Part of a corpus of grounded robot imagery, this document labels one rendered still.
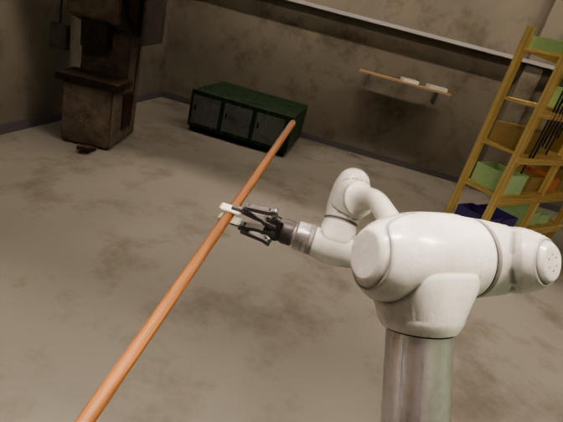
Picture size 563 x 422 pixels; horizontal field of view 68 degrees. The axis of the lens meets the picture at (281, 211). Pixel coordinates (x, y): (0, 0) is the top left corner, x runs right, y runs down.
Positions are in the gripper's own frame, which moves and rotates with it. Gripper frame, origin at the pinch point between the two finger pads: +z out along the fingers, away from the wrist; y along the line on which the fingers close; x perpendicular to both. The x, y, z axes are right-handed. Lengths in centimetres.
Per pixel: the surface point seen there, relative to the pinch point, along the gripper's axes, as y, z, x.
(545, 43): -19, -188, 419
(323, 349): 165, -53, 98
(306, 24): 77, 120, 720
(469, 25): 16, -158, 739
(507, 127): 70, -189, 402
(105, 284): 161, 110, 86
